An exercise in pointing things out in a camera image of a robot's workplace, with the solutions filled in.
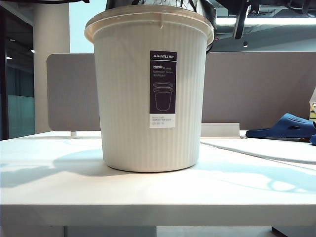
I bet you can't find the dark glass partition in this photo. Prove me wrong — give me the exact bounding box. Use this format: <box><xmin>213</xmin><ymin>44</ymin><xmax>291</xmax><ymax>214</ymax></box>
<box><xmin>0</xmin><ymin>6</ymin><xmax>35</xmax><ymax>140</ymax></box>

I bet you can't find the light grey desk divider panel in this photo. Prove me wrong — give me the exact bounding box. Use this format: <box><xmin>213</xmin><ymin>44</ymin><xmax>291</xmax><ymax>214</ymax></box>
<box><xmin>46</xmin><ymin>54</ymin><xmax>102</xmax><ymax>132</ymax></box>

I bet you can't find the white cable tray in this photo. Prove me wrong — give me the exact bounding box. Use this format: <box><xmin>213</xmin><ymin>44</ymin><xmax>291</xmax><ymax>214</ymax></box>
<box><xmin>201</xmin><ymin>123</ymin><xmax>240</xmax><ymax>138</ymax></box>

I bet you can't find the black plastic garbage bag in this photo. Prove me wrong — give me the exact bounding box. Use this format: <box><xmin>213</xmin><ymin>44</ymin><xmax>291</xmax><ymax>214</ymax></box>
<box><xmin>106</xmin><ymin>0</ymin><xmax>217</xmax><ymax>53</ymax></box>

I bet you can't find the long ceiling light strip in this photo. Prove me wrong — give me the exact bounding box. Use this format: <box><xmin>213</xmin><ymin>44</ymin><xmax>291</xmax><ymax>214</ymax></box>
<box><xmin>243</xmin><ymin>16</ymin><xmax>316</xmax><ymax>27</ymax></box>

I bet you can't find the brown desk divider panel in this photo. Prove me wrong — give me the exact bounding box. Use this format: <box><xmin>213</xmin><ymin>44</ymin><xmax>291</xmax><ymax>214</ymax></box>
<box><xmin>204</xmin><ymin>51</ymin><xmax>316</xmax><ymax>124</ymax></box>

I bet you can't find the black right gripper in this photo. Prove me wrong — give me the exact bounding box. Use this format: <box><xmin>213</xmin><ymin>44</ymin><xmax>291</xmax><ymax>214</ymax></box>
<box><xmin>234</xmin><ymin>0</ymin><xmax>262</xmax><ymax>40</ymax></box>

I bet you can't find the white ribbed plastic trash can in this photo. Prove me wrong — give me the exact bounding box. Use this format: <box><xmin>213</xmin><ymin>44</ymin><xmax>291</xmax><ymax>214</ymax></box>
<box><xmin>84</xmin><ymin>8</ymin><xmax>214</xmax><ymax>173</ymax></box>

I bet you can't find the white yellow printed carton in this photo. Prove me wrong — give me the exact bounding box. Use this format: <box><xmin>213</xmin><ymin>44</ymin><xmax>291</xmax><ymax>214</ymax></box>
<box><xmin>308</xmin><ymin>86</ymin><xmax>316</xmax><ymax>121</ymax></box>

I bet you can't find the grey desk leg panel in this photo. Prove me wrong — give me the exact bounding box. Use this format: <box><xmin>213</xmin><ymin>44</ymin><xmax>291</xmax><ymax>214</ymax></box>
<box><xmin>63</xmin><ymin>226</ymin><xmax>158</xmax><ymax>237</ymax></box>

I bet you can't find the white round column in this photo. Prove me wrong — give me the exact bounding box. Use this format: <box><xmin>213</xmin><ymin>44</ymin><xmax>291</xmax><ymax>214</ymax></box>
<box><xmin>33</xmin><ymin>2</ymin><xmax>71</xmax><ymax>135</ymax></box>

